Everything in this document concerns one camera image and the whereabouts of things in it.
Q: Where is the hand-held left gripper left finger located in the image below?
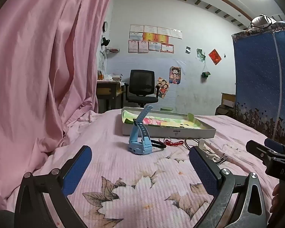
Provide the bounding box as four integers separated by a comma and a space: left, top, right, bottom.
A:
14, 145, 93, 228

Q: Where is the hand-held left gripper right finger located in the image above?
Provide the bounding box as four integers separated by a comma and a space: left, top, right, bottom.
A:
188, 146, 269, 228

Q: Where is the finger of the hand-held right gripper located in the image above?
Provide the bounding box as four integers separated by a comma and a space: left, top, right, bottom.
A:
246, 140, 277, 164
264, 138, 285, 153

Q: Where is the metal chain bracelet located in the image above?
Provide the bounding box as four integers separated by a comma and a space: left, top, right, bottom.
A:
211, 154, 228, 165

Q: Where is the thin dark wire bangle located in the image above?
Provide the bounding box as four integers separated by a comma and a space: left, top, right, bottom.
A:
184, 138, 200, 150
185, 139, 200, 150

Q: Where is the red string bracelet with ring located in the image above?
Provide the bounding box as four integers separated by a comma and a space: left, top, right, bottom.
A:
163, 137, 184, 148

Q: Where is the black hair tie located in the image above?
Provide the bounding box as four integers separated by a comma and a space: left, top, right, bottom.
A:
150, 140, 167, 150

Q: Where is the blue wrist watch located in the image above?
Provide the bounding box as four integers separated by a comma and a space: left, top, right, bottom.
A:
128, 105, 155, 155

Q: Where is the person's right hand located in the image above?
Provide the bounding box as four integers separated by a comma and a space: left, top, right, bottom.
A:
269, 182, 285, 214

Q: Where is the brown cardboard box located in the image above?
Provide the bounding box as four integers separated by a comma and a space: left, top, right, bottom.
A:
215, 105, 235, 117

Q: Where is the cardboard box with white label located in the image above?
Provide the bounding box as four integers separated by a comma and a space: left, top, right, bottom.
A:
221, 93, 236, 108

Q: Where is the pink floral bedsheet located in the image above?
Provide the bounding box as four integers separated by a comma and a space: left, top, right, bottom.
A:
5, 110, 285, 228

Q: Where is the blue fabric wardrobe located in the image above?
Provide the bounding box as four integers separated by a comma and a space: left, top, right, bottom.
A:
231, 27, 285, 145

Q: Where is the wooden desk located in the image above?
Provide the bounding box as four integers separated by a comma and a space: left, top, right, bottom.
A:
96, 80, 125, 114

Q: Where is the black office chair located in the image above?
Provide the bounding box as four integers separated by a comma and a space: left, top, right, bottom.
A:
125, 70, 160, 108

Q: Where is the pink curtain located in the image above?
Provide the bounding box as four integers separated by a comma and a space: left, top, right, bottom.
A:
0, 0, 117, 209

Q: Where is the bag on wardrobe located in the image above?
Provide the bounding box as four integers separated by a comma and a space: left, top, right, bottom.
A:
250, 15, 279, 29

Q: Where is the cartoon family wall poster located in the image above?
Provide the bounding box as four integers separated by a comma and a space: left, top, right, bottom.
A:
154, 77, 170, 98

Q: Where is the cartoon boy wall poster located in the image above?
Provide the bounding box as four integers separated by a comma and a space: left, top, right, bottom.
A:
169, 66, 183, 85

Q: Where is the red diamond wall decoration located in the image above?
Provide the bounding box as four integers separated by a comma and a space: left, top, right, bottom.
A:
208, 49, 222, 66

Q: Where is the group of wall certificates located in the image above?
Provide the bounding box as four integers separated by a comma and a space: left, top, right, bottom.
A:
128, 24, 183, 54

